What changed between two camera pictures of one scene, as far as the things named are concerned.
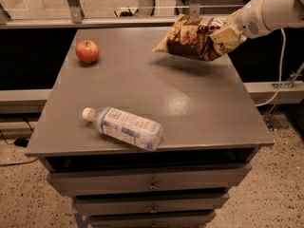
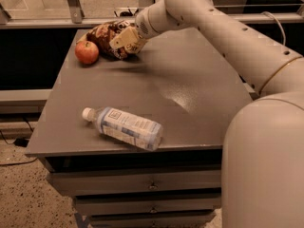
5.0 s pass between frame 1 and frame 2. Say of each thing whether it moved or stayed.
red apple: stayed
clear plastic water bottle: stayed
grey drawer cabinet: stayed
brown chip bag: moved
